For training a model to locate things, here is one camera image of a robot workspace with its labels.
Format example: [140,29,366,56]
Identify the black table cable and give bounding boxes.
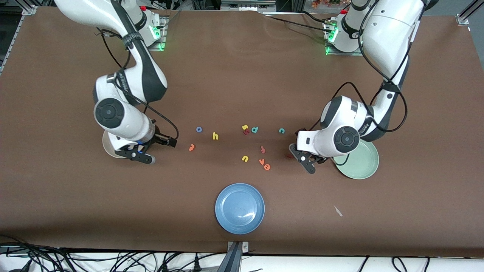
[299,11,335,25]
[268,16,328,33]

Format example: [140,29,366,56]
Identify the orange artificial flowers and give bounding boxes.
[311,0,350,9]

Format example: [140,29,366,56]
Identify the dark grey pole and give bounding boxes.
[216,242,243,272]

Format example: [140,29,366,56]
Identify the grey power strip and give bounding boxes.
[220,0,277,12]

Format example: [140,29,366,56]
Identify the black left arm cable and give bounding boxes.
[308,0,409,133]

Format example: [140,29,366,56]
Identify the beige brown plate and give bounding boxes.
[102,130,133,159]

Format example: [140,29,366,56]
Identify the light green plate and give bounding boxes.
[333,140,380,180]

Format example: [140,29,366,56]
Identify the blue plate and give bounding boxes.
[215,183,265,235]

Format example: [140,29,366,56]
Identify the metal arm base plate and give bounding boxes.
[149,15,167,51]
[325,21,365,56]

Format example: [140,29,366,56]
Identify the brown table cover sheet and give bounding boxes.
[0,6,484,258]

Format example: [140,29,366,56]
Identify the silver metal bracket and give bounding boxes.
[227,241,249,253]

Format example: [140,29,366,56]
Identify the aluminium frame rail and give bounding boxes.
[0,5,37,74]
[456,0,484,32]

